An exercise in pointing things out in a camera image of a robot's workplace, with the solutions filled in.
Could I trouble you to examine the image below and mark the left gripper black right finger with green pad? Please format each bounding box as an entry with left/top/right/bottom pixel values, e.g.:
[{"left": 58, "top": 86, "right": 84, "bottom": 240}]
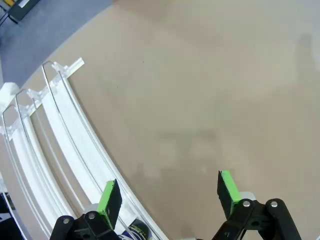
[{"left": 212, "top": 170, "right": 302, "bottom": 240}]

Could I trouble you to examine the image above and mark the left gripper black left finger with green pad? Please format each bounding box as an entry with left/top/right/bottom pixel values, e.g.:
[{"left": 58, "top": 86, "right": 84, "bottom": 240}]
[{"left": 49, "top": 178, "right": 123, "bottom": 240}]

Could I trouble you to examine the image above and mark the black soda can lime circle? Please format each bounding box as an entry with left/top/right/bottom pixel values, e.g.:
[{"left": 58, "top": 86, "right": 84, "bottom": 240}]
[{"left": 119, "top": 218, "right": 153, "bottom": 240}]

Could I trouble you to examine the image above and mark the black object with white marks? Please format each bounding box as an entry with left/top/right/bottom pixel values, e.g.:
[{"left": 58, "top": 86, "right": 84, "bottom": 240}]
[{"left": 0, "top": 192, "right": 25, "bottom": 240}]

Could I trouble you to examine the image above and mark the white cloth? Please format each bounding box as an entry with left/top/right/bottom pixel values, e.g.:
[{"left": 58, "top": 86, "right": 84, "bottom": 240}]
[{"left": 0, "top": 82, "right": 20, "bottom": 111}]

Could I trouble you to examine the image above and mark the black equipment case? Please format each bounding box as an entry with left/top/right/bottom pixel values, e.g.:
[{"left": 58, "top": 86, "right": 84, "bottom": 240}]
[{"left": 0, "top": 0, "right": 41, "bottom": 26}]

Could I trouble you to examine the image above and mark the white wire can dispenser rack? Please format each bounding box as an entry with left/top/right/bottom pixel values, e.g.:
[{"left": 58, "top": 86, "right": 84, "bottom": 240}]
[{"left": 0, "top": 57, "right": 171, "bottom": 240}]

